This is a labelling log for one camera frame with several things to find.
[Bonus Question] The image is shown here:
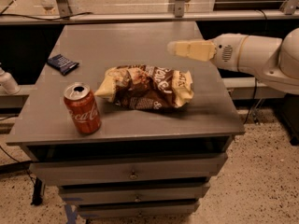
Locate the red coke can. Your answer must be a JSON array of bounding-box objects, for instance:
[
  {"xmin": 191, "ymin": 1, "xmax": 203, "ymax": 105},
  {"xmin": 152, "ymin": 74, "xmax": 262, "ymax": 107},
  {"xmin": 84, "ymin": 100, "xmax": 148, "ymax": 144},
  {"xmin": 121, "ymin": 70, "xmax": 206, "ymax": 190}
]
[{"xmin": 64, "ymin": 82, "xmax": 101, "ymax": 134}]

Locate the middle grey drawer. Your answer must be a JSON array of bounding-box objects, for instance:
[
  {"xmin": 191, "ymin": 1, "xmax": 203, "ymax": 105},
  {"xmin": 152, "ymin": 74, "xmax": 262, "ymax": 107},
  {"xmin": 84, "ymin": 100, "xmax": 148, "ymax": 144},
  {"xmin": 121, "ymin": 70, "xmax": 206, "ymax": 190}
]
[{"xmin": 59, "ymin": 182, "xmax": 210, "ymax": 205}]

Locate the bottom grey drawer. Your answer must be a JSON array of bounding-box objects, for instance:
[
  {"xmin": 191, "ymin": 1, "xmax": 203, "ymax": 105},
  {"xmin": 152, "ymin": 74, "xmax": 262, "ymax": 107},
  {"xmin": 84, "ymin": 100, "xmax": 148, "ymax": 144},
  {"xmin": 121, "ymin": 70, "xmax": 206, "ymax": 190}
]
[{"xmin": 78, "ymin": 200, "xmax": 199, "ymax": 219}]

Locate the blue snack packet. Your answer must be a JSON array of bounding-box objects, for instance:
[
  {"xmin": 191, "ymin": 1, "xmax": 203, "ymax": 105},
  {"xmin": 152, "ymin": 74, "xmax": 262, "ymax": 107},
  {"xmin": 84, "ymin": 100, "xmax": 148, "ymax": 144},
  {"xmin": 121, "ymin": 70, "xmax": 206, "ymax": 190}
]
[{"xmin": 47, "ymin": 54, "xmax": 78, "ymax": 76}]

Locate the brown chip bag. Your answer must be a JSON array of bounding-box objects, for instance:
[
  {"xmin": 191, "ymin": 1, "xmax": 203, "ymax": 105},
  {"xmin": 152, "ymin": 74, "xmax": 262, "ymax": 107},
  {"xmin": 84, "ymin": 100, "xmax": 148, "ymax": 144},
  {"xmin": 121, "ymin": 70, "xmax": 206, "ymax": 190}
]
[{"xmin": 95, "ymin": 64, "xmax": 193, "ymax": 110}]

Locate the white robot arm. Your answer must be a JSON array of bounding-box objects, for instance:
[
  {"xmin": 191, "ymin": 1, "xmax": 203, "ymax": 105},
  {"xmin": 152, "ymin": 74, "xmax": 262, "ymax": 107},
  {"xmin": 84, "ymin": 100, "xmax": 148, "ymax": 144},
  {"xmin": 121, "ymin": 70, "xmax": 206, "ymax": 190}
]
[{"xmin": 167, "ymin": 28, "xmax": 299, "ymax": 95}]

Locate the grey drawer cabinet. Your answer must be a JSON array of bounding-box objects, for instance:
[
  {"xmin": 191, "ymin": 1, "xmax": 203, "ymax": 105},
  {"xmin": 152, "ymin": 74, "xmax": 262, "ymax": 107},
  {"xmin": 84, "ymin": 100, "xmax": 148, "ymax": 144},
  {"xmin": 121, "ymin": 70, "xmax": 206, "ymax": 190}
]
[{"xmin": 6, "ymin": 21, "xmax": 247, "ymax": 220}]

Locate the metal frame rail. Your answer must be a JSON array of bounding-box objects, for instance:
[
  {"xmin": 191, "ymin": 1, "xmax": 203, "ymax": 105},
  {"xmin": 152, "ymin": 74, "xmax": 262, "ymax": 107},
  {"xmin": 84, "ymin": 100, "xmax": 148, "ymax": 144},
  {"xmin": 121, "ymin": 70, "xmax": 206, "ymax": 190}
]
[{"xmin": 0, "ymin": 9, "xmax": 299, "ymax": 25}]

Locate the top grey drawer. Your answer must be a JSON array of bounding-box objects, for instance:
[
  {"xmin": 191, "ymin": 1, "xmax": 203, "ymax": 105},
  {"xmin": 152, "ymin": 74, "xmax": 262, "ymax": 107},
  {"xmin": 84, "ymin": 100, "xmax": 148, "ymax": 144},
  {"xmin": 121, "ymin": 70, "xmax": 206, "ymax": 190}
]
[{"xmin": 30, "ymin": 153, "xmax": 227, "ymax": 186}]

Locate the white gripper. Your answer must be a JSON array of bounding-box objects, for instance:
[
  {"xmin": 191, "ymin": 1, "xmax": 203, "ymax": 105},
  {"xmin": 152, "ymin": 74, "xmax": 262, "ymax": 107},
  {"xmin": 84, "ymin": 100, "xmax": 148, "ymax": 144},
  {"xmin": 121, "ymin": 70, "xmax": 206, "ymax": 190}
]
[{"xmin": 167, "ymin": 34, "xmax": 247, "ymax": 72}]

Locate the grey drawer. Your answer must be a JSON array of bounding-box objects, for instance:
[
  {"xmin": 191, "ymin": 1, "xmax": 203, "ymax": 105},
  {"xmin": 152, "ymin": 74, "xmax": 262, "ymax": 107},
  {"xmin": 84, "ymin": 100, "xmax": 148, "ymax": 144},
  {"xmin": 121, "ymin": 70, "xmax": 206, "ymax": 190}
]
[
  {"xmin": 59, "ymin": 182, "xmax": 210, "ymax": 205},
  {"xmin": 78, "ymin": 200, "xmax": 199, "ymax": 219},
  {"xmin": 30, "ymin": 153, "xmax": 227, "ymax": 186}
]

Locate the black cable on rail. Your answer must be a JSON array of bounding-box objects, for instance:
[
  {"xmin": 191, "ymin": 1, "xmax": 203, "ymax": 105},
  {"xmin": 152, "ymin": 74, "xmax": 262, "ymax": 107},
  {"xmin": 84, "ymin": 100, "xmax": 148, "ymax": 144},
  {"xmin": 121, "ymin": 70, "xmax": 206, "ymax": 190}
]
[{"xmin": 0, "ymin": 11, "xmax": 93, "ymax": 21}]

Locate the black floor cable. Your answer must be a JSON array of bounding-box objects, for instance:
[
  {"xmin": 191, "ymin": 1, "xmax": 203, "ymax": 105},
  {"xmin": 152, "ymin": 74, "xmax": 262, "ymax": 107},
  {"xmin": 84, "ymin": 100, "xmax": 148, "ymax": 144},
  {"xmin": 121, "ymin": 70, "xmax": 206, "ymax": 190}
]
[{"xmin": 0, "ymin": 145, "xmax": 36, "ymax": 185}]

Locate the white pipe at left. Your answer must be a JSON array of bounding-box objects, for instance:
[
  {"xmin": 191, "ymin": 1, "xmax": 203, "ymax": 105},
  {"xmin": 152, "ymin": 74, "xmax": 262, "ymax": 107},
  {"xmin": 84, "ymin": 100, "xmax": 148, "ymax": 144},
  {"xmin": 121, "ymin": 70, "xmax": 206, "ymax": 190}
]
[{"xmin": 0, "ymin": 67, "xmax": 21, "ymax": 94}]

